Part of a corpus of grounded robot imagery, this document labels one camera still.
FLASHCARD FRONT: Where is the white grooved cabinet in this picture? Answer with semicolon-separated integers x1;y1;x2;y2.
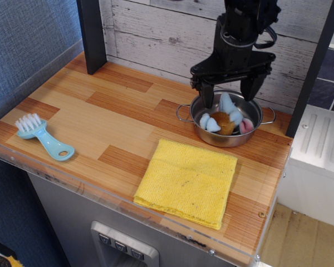
277;105;334;226

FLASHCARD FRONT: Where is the dark gray post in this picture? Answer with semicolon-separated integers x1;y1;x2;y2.
76;0;107;75
286;1;334;137

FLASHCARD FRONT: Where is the yellow and black object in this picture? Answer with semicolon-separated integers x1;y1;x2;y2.
0;246;24;267

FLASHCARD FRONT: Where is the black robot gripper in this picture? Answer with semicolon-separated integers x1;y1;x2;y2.
190;16;276;108

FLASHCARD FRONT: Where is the right dark gray post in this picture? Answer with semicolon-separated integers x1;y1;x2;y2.
286;1;334;137

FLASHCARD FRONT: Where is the small steel pot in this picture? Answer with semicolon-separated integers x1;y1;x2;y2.
176;89;276;147

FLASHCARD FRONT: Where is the left dark gray post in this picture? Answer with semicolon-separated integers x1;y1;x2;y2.
76;0;107;75

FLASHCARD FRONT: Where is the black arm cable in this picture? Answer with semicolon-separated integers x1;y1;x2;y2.
253;26;278;50

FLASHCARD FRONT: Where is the yellow folded napkin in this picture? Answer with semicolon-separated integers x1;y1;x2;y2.
134;139;237;230

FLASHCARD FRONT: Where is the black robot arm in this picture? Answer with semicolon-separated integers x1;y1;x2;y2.
190;1;281;108

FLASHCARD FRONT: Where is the silver dispenser button panel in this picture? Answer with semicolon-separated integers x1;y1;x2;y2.
91;221;160;266

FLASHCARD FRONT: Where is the clear acrylic edge guard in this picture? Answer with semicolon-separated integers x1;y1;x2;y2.
0;144;282;266

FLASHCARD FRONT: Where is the blue and brown plush toy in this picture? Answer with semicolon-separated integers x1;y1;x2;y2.
199;92;254;136

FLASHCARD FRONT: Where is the gray toy fridge cabinet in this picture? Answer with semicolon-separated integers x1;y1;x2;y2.
29;174;230;266

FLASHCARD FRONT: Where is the light blue scrub brush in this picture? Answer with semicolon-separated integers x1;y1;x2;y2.
14;113;75;161

